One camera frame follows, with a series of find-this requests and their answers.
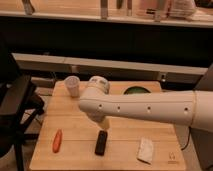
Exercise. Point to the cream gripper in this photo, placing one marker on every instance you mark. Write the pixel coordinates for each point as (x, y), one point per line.
(104, 124)

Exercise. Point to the orange-red pepper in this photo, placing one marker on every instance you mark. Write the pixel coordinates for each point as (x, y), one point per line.
(57, 141)

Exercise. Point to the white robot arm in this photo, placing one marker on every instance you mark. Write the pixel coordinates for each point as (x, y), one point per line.
(189, 108)

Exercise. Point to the green ceramic bowl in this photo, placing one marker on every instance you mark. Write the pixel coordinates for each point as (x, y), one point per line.
(136, 90)

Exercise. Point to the black rectangular remote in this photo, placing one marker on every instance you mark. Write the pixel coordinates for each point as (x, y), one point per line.
(101, 143)

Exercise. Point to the white crumpled cloth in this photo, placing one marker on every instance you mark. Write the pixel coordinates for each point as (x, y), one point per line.
(145, 151)

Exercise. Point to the white paper cup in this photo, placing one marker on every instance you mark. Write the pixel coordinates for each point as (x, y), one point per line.
(72, 85)

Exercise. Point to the black chair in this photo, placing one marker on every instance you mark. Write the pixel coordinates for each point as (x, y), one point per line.
(19, 105)

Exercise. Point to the grey metal rail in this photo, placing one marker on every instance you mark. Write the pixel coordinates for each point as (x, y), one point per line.
(108, 68)

